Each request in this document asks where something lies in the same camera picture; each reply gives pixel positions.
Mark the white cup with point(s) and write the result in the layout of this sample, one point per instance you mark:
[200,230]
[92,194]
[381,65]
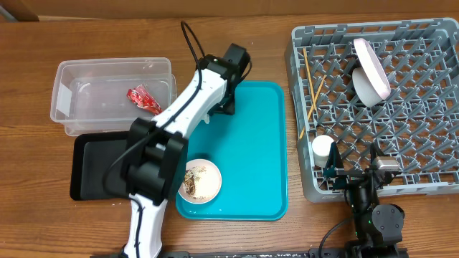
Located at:
[321,146]

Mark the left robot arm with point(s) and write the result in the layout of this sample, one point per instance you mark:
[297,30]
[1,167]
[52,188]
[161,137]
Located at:
[212,90]

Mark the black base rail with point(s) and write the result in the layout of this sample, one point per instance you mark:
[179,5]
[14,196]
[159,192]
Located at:
[311,253]

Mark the red snack wrapper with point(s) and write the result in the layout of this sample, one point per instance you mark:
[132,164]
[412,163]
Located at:
[142,99]

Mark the pink bowl with food scraps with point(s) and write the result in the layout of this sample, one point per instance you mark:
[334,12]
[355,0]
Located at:
[202,182]

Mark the grey bowl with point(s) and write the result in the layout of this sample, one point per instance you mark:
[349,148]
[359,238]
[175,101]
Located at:
[364,89]

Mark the grey dishwasher rack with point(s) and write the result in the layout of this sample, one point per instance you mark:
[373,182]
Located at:
[417,124]

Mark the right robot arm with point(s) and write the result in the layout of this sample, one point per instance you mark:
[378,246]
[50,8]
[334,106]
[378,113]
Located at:
[378,227]

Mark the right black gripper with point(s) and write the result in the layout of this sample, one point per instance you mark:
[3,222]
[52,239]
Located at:
[334,167]

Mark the teal serving tray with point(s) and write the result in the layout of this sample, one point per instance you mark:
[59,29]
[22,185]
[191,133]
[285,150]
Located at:
[249,149]

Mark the wooden chopstick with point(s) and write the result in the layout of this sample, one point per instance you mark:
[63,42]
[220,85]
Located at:
[314,99]
[308,73]

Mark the clear plastic bin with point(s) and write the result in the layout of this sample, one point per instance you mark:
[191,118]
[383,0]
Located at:
[90,95]

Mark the black plastic tray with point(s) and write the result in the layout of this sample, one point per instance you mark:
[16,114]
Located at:
[117,164]

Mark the white round plate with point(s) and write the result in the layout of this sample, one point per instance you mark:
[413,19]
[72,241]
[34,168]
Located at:
[372,67]

